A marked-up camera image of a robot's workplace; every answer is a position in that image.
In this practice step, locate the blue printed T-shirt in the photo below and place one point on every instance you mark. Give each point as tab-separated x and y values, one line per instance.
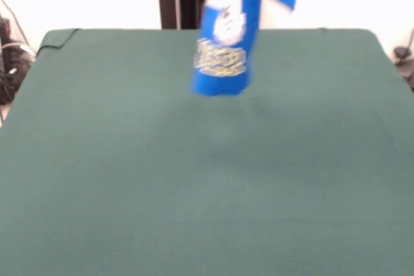
226	82

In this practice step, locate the dark green table cloth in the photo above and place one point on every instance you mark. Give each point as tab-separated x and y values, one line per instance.
161	192

